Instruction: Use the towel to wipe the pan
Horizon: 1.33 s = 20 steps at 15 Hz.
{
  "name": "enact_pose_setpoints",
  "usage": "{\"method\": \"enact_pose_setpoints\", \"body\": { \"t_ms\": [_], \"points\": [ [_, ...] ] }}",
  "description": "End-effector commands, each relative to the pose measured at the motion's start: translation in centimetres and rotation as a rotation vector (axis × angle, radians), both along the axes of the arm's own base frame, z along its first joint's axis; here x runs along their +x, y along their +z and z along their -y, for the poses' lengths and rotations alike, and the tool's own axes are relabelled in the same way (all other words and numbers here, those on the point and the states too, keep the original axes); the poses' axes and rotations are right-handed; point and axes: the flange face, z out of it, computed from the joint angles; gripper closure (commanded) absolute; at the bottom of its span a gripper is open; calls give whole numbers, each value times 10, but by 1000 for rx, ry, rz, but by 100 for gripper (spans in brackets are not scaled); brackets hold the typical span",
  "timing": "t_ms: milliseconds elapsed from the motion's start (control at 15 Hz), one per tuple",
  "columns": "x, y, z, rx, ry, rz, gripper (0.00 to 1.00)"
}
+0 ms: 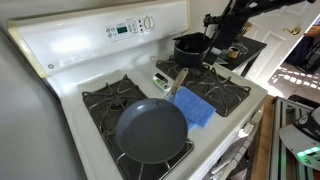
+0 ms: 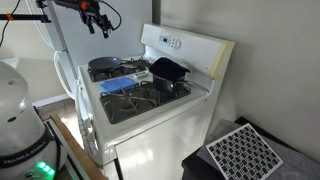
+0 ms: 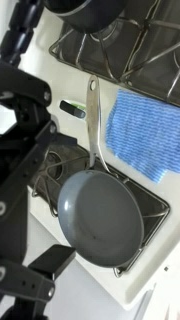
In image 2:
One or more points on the small black saucepan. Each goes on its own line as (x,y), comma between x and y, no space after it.
(163,85)

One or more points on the wooden board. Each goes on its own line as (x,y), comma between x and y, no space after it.
(78,150)

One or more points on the black pole with orange tape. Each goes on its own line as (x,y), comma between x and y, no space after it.
(26,17)

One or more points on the grey mat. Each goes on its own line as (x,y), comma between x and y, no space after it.
(296,163)

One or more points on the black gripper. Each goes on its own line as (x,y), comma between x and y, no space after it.
(93,11)

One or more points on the small white green box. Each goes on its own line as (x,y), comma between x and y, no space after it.
(140,75)

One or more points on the grey frying pan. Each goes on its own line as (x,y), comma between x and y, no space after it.
(104,62)

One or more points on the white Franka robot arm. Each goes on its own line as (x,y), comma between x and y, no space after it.
(20,126)

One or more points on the black side table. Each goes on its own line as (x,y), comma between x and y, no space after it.
(191,166)

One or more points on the blue striped towel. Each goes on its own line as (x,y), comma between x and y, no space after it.
(117,84)

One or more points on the white gas stove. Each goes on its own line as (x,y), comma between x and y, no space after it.
(156,150)

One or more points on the large black burner grate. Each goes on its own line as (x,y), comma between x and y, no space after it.
(133,100)

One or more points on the black white calibration board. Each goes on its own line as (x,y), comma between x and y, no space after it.
(243,153)

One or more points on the white refrigerator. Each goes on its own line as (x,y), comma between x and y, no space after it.
(130,33)

